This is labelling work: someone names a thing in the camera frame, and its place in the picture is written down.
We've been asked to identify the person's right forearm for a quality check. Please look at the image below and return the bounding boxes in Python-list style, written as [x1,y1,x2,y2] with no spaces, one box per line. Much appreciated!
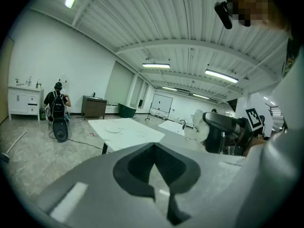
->
[246,137,267,157]

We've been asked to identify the large white marble table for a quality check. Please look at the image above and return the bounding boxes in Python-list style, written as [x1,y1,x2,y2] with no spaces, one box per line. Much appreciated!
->
[88,117,166,152]

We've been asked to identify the white round plate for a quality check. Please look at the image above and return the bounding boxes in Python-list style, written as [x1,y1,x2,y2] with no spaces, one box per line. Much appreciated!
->
[105,125,122,134]

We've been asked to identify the black oval floor device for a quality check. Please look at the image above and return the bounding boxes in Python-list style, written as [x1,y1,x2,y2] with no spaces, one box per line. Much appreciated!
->
[52,117,70,143]

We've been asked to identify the wooden door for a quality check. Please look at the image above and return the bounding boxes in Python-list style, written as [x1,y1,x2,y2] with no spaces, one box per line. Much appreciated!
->
[0,35,15,125]

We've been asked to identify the white vanity cabinet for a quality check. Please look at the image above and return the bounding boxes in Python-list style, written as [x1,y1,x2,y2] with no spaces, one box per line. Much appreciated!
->
[8,83,45,122]

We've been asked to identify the dark green bathtub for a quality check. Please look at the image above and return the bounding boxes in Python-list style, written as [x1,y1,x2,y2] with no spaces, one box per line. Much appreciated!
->
[117,103,137,118]

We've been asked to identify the dark brown vanity cabinet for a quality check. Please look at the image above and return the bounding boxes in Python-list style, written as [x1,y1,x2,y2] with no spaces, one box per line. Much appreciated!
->
[81,95,108,121]

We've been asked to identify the long-handled floor squeegee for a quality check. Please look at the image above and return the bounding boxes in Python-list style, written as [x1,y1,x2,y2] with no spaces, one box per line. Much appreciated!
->
[0,129,29,164]

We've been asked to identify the white fluffy small item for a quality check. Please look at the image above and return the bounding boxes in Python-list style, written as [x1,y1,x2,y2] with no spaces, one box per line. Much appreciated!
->
[192,109,210,144]

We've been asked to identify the rolling whiteboard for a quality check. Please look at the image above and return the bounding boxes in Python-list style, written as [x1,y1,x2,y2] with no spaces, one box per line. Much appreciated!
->
[145,94,174,122]

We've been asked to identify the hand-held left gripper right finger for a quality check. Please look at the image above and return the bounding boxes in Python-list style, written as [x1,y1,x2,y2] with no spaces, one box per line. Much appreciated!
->
[154,143,201,226]

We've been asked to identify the black floor cable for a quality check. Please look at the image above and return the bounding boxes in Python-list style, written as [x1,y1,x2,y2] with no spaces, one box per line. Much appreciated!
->
[67,138,104,151]

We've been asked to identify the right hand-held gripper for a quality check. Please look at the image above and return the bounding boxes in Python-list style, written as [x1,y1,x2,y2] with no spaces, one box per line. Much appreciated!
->
[202,108,265,157]

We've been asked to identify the small white marble table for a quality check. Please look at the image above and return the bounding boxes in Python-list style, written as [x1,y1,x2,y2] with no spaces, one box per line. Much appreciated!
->
[158,120,186,137]

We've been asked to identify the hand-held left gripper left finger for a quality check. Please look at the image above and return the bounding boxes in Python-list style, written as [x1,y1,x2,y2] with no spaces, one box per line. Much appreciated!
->
[113,143,157,203]

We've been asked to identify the black head-mounted camera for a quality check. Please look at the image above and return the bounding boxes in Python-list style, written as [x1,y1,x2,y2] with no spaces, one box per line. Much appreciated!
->
[214,0,234,30]

